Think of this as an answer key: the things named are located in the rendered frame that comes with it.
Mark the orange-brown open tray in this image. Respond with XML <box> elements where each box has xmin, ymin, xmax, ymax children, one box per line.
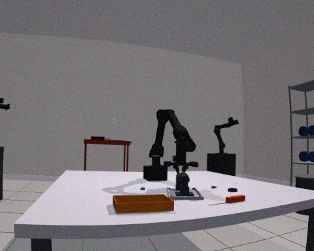
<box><xmin>113</xmin><ymin>194</ymin><xmax>174</xmax><ymax>214</ymax></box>

